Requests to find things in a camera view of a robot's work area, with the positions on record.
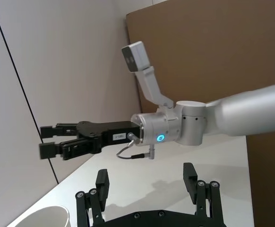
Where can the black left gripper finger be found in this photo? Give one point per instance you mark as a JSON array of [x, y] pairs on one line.
[[189, 182]]

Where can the white paper cup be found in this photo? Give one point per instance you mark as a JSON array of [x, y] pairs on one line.
[[57, 212]]

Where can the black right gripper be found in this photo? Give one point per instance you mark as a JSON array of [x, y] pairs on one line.
[[109, 132]]

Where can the brown cardboard panel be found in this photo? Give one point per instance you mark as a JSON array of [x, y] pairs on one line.
[[210, 35]]

